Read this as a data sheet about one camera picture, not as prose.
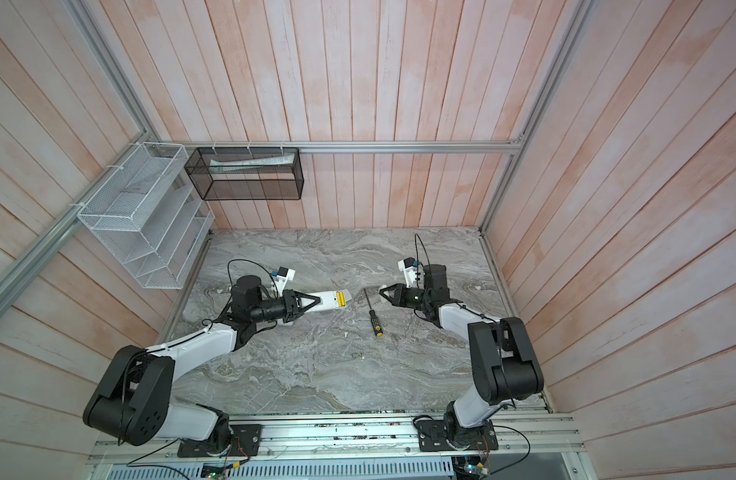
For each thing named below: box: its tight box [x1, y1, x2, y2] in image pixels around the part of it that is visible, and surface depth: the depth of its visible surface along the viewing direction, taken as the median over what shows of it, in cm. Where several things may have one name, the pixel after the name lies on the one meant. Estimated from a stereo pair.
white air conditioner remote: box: [301, 289, 352, 312], surface depth 83 cm
